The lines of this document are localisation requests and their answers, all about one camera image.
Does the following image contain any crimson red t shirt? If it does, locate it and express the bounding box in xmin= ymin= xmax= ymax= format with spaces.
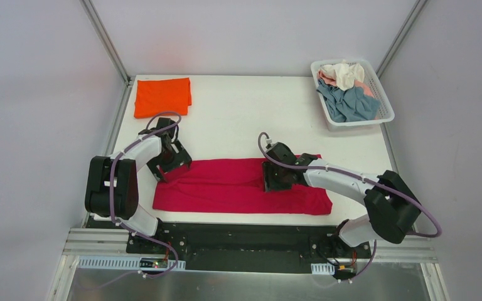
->
xmin=152 ymin=158 xmax=333 ymax=215

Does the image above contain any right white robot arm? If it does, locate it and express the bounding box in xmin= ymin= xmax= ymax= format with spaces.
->
xmin=260 ymin=140 xmax=421 ymax=257

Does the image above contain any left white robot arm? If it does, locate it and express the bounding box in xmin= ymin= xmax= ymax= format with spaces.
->
xmin=85 ymin=117 xmax=192 ymax=254

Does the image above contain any folded orange t shirt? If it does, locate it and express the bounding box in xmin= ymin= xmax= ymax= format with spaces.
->
xmin=134 ymin=78 xmax=192 ymax=119

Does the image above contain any grey blue t shirt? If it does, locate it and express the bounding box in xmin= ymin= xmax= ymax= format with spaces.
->
xmin=316 ymin=80 xmax=381 ymax=123

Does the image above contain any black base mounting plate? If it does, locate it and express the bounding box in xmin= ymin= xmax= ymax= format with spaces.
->
xmin=85 ymin=218 xmax=417 ymax=275

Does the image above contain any light pink t shirt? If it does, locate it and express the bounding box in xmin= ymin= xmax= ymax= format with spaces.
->
xmin=316 ymin=70 xmax=374 ymax=97

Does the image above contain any cream white t shirt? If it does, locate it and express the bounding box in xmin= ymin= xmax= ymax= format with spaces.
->
xmin=317 ymin=62 xmax=365 ymax=91

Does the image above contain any left aluminium frame rail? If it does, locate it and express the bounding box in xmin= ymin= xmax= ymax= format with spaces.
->
xmin=80 ymin=0 xmax=134 ymax=227

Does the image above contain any aluminium frame rail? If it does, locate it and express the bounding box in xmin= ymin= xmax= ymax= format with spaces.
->
xmin=376 ymin=0 xmax=429 ymax=78
xmin=80 ymin=0 xmax=134 ymax=227

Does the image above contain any right white cable duct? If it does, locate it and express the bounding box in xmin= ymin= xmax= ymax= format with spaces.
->
xmin=311 ymin=263 xmax=335 ymax=275

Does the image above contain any white cable duct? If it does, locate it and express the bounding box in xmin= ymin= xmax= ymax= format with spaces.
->
xmin=311 ymin=263 xmax=335 ymax=275
xmin=77 ymin=256 xmax=186 ymax=272

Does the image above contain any left white cable duct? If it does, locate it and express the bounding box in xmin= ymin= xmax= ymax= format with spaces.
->
xmin=77 ymin=256 xmax=186 ymax=272

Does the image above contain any right aluminium frame rail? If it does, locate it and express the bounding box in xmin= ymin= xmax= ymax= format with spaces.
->
xmin=376 ymin=0 xmax=429 ymax=78

